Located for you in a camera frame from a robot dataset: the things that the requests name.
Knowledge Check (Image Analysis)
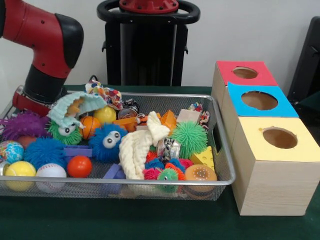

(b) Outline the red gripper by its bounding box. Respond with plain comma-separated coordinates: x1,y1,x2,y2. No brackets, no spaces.
12,86,55,118

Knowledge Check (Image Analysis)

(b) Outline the purple spiky ball with eyes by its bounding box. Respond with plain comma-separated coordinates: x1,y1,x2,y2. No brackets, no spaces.
1,111,52,141

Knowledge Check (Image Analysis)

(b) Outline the mint green cloth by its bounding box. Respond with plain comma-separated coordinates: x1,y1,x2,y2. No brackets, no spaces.
47,91,108,128

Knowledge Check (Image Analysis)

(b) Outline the blue spiky ball with eyes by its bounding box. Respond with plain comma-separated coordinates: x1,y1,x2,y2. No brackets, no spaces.
88,122,128,162

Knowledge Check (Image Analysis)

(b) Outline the cream knitted cloth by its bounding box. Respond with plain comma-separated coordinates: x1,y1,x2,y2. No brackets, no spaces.
118,111,171,180

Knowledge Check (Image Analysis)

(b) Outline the wooden box with three holes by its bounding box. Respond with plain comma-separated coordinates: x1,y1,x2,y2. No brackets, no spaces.
211,60,320,216

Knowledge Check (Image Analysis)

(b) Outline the green spiky ball with eyes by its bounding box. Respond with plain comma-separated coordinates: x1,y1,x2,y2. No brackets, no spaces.
47,119,83,146

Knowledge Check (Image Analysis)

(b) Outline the globe print ball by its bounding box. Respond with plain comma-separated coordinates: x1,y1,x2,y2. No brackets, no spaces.
0,140,25,163

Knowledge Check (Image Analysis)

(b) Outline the plain blue spiky ball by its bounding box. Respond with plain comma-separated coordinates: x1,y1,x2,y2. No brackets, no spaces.
23,137,68,171

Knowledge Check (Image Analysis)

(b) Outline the yellow ball toy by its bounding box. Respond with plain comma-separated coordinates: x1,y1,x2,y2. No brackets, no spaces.
4,161,37,191

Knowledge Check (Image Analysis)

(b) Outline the white baseball toy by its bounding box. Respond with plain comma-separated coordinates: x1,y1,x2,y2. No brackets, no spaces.
35,163,68,193

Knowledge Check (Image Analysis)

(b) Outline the red orange ball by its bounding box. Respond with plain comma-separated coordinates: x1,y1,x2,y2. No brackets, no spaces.
66,155,93,179

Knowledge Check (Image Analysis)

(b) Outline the plain green spiky ball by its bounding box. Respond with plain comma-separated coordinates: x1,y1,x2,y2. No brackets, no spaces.
172,121,208,160

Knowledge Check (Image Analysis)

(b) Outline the dark green table cloth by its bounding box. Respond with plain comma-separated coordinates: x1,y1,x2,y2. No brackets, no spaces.
0,84,320,240

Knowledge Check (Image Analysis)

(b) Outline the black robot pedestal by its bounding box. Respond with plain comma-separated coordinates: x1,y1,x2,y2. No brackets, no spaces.
96,0,201,87

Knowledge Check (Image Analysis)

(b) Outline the wire mesh bin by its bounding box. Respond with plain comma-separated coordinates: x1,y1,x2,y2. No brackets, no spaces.
0,89,236,201

